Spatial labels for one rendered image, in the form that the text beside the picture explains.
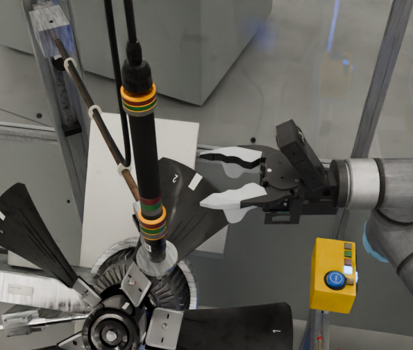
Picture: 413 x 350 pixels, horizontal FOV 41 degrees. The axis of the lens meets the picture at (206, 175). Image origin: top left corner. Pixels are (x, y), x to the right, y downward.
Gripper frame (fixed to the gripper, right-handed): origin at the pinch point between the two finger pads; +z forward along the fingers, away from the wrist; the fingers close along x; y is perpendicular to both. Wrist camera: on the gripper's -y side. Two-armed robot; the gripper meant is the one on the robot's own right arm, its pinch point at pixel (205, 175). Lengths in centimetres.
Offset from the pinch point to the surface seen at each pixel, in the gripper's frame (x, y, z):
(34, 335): 59, 164, 74
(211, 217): 11.5, 24.0, -1.1
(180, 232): 10.8, 28.0, 5.0
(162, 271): -3.6, 19.6, 7.3
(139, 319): -0.8, 40.7, 13.1
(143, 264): -2.2, 19.5, 10.5
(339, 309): 14, 64, -33
